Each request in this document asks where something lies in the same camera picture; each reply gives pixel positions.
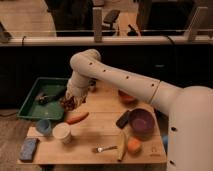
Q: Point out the green plastic tray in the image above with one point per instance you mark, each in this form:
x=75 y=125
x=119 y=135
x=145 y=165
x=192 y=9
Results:
x=31 y=110

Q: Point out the black rectangular block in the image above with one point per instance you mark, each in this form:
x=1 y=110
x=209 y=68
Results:
x=123 y=120

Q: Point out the blue sponge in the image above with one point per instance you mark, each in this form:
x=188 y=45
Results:
x=28 y=149

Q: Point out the small blue cup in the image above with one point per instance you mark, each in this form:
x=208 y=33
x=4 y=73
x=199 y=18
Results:
x=44 y=127

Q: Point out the silver fork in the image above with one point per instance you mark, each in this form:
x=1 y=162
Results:
x=101 y=149

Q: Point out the orange carrot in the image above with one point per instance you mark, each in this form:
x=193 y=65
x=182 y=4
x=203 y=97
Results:
x=77 y=119

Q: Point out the white paper cup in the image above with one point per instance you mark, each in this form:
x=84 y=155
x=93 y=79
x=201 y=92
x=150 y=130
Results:
x=62 y=132

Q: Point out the wooden table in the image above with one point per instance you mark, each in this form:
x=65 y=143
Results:
x=97 y=130

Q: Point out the purple bowl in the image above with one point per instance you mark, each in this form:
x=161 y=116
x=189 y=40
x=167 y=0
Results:
x=141 y=121

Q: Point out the blue object on floor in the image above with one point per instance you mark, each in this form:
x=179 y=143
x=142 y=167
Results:
x=165 y=142

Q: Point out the yellow banana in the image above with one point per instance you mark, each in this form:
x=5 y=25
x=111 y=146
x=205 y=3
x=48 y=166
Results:
x=121 y=145

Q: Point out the black handled tool in tray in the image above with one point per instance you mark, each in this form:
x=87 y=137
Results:
x=43 y=99

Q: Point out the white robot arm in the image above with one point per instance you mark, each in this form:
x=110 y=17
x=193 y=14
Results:
x=190 y=109

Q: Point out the dark red grape bunch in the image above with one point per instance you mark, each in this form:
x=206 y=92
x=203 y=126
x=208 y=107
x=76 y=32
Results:
x=69 y=104

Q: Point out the small metal can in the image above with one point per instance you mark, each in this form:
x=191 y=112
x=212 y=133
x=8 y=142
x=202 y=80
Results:
x=92 y=85

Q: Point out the white railing bar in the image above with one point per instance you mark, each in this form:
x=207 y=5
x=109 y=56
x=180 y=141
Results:
x=106 y=41

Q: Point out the orange bowl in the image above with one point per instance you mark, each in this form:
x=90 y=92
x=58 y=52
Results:
x=125 y=98

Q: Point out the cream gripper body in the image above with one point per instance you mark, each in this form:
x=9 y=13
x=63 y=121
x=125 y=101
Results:
x=76 y=97

